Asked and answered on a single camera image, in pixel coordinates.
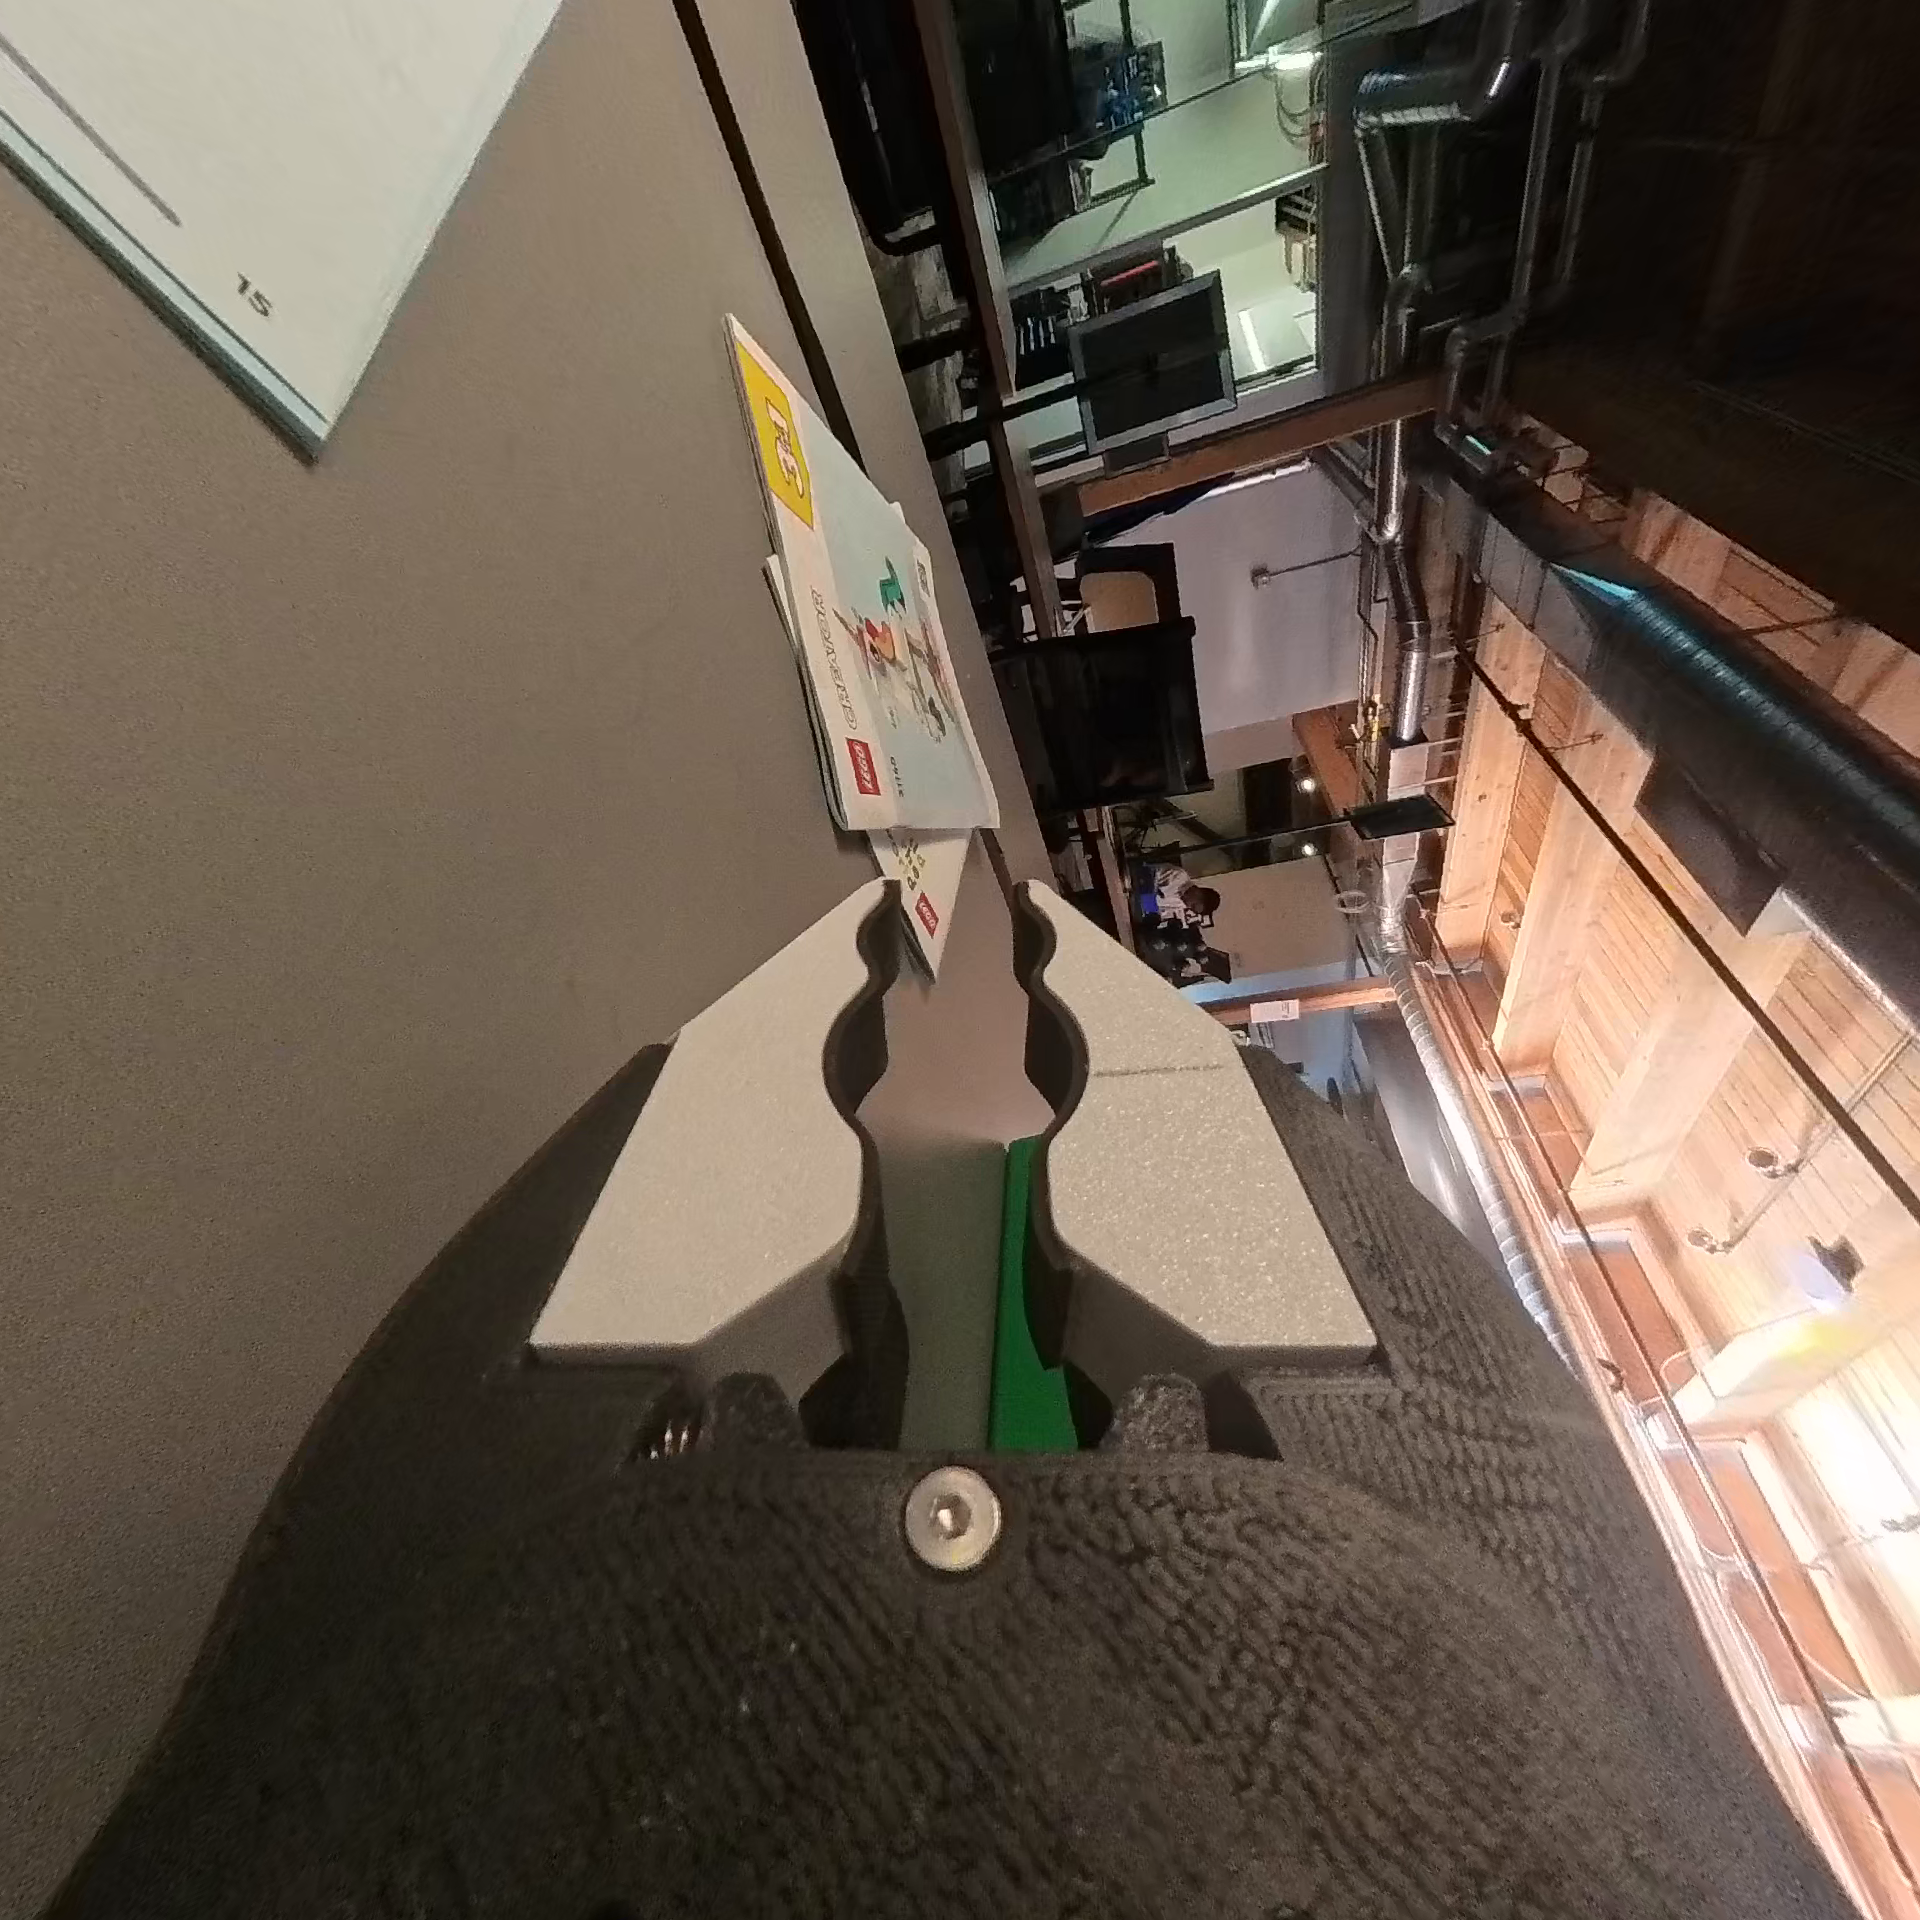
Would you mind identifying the green baseplate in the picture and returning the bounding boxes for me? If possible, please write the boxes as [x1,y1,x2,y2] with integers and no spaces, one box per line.
[987,1137,1086,1451]

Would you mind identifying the silver spiral duct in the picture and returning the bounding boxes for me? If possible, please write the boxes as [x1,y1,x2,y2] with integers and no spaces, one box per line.
[1371,420,1442,753]

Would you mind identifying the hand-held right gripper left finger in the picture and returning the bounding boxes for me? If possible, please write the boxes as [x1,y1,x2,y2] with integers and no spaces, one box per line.
[528,881,911,1450]

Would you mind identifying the black shelf rack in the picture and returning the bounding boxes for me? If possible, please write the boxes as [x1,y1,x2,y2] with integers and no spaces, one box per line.
[959,0,1172,249]

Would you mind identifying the black framed chair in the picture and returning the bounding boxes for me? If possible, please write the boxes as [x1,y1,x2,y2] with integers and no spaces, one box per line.
[1071,545,1186,641]

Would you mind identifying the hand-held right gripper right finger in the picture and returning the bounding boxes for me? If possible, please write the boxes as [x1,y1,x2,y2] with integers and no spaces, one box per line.
[1016,882,1382,1450]

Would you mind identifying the open instruction booklet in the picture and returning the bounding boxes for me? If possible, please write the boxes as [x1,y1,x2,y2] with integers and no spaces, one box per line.
[0,0,565,460]

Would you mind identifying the computer monitor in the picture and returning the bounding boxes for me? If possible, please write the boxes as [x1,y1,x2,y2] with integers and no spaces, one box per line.
[1068,270,1240,460]

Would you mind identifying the closed booklet with yellow corner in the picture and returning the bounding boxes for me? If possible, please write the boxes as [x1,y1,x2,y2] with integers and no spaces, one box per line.
[722,311,1002,833]

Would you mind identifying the large dark ceiling duct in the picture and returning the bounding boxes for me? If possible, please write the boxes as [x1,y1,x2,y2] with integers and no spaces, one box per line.
[1477,497,1920,963]

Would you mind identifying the metal ceiling pipes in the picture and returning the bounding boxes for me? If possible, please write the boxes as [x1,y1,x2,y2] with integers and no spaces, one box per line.
[1318,0,1652,452]

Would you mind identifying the closed instruction booklet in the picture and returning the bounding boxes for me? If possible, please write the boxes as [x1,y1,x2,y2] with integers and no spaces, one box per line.
[762,556,976,986]

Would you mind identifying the black plastic crate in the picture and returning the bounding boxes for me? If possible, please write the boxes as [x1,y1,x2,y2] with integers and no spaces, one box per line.
[989,617,1214,812]

